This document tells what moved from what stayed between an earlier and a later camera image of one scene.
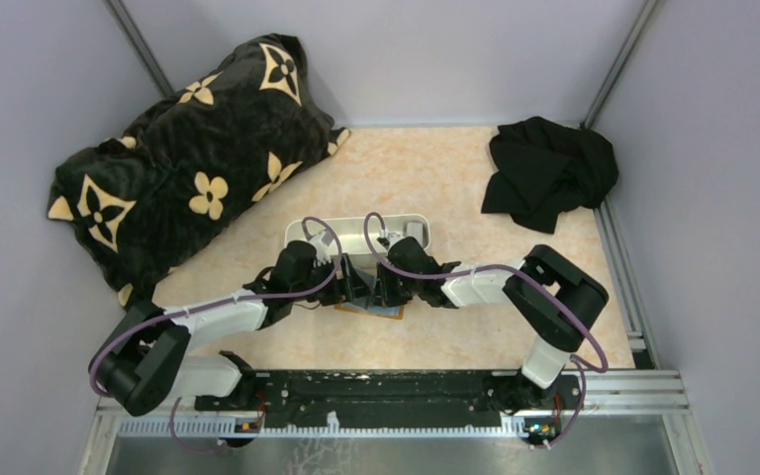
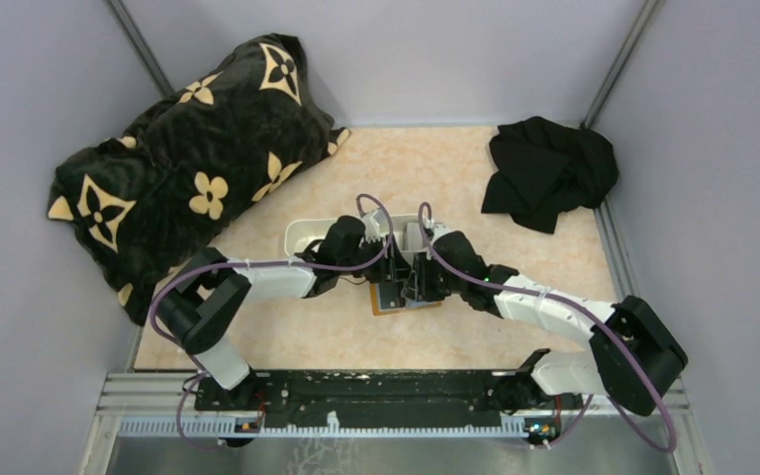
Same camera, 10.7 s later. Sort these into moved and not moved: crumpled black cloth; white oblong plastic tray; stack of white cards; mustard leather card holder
Moved: mustard leather card holder
Not moved: stack of white cards; crumpled black cloth; white oblong plastic tray
